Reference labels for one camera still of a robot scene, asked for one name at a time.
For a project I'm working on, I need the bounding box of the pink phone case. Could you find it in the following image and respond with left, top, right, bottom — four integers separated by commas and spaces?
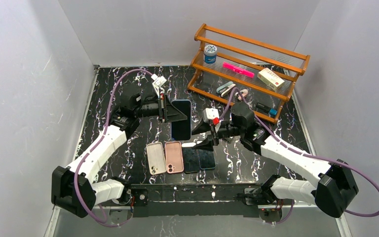
165, 141, 184, 174

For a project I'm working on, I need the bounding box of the blue lidded jar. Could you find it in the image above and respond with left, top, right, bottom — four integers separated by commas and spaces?
203, 44, 218, 64

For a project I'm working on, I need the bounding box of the pink stapler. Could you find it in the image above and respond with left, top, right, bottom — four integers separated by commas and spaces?
235, 89, 248, 101

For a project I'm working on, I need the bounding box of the teal and white stapler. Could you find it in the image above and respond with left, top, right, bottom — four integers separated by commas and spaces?
216, 81, 236, 97

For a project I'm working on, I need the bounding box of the bare black phone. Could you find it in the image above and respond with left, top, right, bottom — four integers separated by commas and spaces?
197, 150, 216, 170
182, 142, 200, 174

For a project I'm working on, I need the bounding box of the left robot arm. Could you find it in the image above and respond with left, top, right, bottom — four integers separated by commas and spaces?
51, 92, 188, 218

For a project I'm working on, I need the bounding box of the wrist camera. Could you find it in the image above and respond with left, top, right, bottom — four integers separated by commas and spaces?
151, 74, 167, 98
203, 108, 221, 132

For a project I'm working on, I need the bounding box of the beige phone case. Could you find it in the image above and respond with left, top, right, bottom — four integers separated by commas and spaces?
146, 142, 167, 175

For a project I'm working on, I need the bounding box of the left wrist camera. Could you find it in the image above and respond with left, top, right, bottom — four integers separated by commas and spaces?
151, 74, 167, 98

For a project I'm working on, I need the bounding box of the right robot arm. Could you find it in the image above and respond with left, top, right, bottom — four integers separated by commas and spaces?
191, 102, 359, 218

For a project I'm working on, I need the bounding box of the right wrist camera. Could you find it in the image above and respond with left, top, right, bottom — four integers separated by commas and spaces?
203, 108, 221, 132

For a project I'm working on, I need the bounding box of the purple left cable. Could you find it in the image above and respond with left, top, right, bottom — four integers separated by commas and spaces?
73, 69, 154, 228

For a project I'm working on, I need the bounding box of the white red carton box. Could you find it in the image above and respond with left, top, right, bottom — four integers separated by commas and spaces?
257, 68, 285, 91

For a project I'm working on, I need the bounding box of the pink highlighter pen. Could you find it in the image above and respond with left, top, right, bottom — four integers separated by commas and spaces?
223, 62, 255, 79

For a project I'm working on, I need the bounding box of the orange wooden shelf rack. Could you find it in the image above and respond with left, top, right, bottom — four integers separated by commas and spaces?
187, 23, 311, 123

